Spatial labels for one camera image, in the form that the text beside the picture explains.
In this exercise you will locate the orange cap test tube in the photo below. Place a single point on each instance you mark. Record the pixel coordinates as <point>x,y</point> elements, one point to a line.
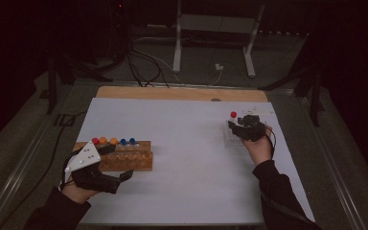
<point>103,140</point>
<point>113,141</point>

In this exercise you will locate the red cap test tube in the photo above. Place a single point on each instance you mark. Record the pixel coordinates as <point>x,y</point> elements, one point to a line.
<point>233,114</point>
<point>95,141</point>

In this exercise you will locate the white plug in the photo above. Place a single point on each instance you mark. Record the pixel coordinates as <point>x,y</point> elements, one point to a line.
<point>218,67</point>

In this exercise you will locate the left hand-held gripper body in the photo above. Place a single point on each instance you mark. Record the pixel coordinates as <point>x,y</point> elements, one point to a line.
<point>86,159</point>

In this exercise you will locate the white table mat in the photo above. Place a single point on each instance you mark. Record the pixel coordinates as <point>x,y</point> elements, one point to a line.
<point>185,179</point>

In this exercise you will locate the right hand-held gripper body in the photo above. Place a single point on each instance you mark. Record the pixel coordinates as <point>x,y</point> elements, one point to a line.
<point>252,131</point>

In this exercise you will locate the white metal stand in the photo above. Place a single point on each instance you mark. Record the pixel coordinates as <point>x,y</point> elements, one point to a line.
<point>217,24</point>

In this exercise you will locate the black floor stand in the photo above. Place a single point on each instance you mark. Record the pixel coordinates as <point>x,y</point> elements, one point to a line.
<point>64,73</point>
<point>310,83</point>

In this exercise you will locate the wooden test tube rack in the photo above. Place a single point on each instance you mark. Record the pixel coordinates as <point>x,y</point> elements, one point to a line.
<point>134,161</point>

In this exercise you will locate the person's right hand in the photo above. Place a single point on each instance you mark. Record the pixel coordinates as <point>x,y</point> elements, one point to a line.
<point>262,150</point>

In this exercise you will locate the metal floor rail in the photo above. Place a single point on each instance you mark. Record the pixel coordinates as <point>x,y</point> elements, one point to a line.
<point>19,172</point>
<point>335,166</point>

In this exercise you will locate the black power strip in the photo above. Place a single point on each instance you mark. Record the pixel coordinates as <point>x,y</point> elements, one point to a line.
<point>281,33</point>

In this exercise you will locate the blue cap test tube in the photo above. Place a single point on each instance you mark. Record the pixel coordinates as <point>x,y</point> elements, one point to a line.
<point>123,142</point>
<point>132,141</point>

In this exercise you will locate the person's left hand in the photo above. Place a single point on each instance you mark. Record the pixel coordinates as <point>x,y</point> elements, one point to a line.
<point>76,193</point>

